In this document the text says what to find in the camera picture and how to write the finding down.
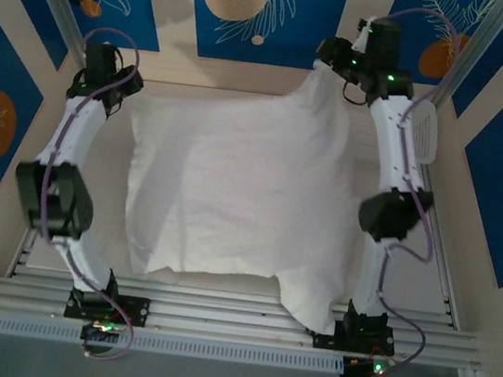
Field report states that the white t-shirt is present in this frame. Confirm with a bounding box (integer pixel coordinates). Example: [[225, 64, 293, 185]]
[[102, 34, 393, 340]]

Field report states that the white plastic mesh basket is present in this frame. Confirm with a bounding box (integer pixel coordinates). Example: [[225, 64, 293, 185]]
[[405, 98, 444, 166]]

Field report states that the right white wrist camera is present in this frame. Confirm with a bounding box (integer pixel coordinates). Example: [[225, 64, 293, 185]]
[[353, 13, 375, 54]]

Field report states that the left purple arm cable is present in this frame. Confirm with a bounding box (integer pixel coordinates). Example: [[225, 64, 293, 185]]
[[20, 21, 178, 365]]

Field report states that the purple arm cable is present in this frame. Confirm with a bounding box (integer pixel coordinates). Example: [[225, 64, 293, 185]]
[[20, 21, 178, 365], [323, 2, 473, 377]]

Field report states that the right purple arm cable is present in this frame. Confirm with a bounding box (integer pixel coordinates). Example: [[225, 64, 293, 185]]
[[323, 2, 473, 377]]

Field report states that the aluminium frame post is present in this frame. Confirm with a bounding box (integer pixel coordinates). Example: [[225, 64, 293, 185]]
[[431, 0, 503, 121], [3, 0, 110, 88]]

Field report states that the aluminium table side rail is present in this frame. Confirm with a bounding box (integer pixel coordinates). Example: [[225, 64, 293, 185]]
[[8, 71, 102, 286], [401, 165, 482, 332]]

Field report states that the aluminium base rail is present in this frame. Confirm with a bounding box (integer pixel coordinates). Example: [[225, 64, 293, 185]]
[[0, 255, 489, 377]]

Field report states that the grey slotted cable duct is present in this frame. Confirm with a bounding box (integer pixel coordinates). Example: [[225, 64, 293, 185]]
[[0, 308, 346, 377]]

